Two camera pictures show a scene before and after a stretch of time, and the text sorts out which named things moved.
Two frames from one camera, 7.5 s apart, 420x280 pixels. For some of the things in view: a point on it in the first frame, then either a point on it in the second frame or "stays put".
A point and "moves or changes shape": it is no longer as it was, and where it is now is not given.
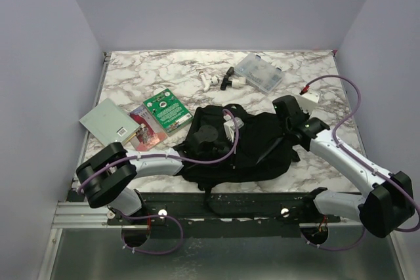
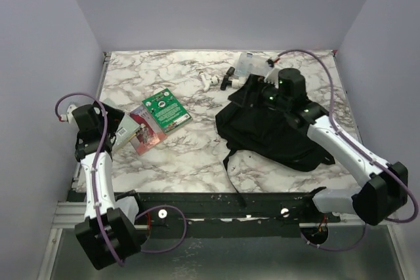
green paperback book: x=168 y=111 stays put
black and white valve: x=235 y=83 stays put
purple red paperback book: x=149 y=133 stays put
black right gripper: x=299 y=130 -> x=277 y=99
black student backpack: x=228 y=145 moves or changes shape
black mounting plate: x=224 y=214 stays put
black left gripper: x=231 y=147 -> x=113 y=117
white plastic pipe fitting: x=206 y=82 stays put
